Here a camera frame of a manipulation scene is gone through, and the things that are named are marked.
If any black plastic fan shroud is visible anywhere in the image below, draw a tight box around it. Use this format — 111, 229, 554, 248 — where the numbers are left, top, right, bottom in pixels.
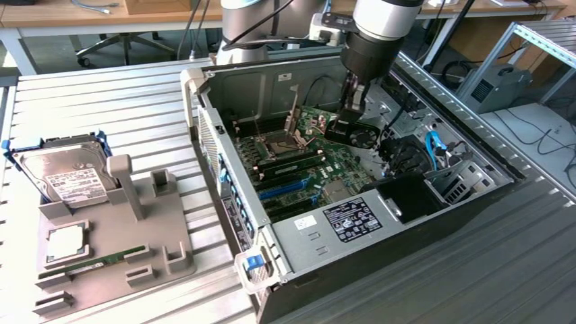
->
359, 173, 451, 225

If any light blue cable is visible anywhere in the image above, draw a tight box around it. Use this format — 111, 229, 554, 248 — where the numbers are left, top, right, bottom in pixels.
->
71, 0, 120, 15

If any black wire bundle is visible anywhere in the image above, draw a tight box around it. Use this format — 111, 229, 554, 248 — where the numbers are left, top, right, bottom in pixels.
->
380, 134, 428, 176

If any black graphics card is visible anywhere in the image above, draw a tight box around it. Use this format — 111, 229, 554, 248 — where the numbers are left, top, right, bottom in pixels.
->
283, 83, 382, 149

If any green motherboard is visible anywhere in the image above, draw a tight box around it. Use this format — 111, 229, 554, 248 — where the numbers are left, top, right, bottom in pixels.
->
231, 111, 388, 220

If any plain grey case handle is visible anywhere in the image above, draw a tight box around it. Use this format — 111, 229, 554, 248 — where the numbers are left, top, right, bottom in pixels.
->
179, 67, 214, 101

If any black looped wire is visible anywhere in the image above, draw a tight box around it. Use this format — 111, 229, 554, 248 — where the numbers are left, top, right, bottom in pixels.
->
310, 76, 346, 112

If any coiled black cable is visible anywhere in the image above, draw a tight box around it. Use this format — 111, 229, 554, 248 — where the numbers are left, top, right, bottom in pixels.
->
443, 59, 472, 84

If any silver power supply unit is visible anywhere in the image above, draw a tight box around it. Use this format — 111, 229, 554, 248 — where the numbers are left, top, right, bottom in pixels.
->
270, 188, 402, 274

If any grey box unit with vent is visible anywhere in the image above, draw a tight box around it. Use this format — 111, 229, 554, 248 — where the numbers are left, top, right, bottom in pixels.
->
467, 63, 535, 114

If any black stand pole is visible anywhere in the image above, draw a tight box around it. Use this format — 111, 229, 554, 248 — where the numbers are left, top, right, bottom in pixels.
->
423, 0, 476, 68

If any silver disk bay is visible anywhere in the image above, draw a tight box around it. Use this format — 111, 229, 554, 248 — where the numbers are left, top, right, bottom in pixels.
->
426, 160, 514, 207

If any open PC case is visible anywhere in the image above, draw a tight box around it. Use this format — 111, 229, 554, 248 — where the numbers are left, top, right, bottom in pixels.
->
179, 40, 528, 324

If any grey handle with blue latch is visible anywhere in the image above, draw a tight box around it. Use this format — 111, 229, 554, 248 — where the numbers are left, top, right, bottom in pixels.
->
234, 248, 276, 295

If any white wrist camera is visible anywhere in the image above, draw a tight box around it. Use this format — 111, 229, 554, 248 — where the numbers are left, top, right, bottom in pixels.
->
310, 11, 356, 47

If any black RAM stick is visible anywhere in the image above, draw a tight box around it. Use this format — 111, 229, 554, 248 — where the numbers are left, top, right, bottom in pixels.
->
259, 153, 326, 178

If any grey parts rack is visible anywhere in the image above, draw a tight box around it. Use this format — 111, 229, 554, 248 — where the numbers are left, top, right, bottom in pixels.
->
34, 153, 198, 317

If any thin grey hanging cable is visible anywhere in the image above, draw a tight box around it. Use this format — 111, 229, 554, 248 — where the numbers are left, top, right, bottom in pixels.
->
178, 0, 212, 61

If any office chair star base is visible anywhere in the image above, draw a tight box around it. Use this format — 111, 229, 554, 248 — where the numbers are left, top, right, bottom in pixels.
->
74, 32, 179, 67

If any brown wooden box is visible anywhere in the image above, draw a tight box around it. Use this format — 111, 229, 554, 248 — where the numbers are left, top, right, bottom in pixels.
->
123, 0, 224, 15

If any silver hard disk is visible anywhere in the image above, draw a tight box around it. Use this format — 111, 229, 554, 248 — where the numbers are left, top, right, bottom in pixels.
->
11, 141, 112, 209

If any long wooden desk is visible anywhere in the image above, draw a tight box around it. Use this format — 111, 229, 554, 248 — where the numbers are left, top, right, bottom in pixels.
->
328, 0, 568, 68

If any wooden desk with white legs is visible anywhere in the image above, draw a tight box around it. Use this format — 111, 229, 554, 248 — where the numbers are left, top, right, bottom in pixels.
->
0, 0, 224, 77

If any blue expansion slot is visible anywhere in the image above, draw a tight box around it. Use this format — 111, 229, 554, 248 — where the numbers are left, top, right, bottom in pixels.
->
259, 180, 307, 200

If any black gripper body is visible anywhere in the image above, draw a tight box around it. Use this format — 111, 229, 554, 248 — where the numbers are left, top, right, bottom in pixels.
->
339, 32, 404, 84

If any blue disk caddy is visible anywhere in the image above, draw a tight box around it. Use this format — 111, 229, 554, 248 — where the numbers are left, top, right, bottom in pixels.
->
0, 130, 114, 203

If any green RAM stick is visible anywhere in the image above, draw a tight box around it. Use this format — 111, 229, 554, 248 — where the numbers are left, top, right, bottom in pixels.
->
38, 245, 148, 280

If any aluminium profile frame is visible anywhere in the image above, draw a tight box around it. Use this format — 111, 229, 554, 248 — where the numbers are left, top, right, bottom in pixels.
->
454, 18, 576, 102

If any CPU socket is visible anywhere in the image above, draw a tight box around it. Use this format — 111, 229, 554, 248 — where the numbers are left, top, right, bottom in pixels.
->
256, 133, 298, 159

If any silver CPU chip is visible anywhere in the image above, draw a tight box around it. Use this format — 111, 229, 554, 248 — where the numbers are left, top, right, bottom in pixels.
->
46, 225, 91, 265

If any silver perforated drive cage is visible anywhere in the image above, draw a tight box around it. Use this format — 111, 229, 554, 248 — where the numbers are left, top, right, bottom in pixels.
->
340, 82, 394, 176

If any silver chipset heatsink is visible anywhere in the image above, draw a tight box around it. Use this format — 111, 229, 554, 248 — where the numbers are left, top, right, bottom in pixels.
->
323, 180, 355, 203

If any blue SATA wire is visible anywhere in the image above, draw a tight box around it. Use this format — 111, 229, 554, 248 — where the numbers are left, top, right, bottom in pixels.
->
424, 130, 451, 173

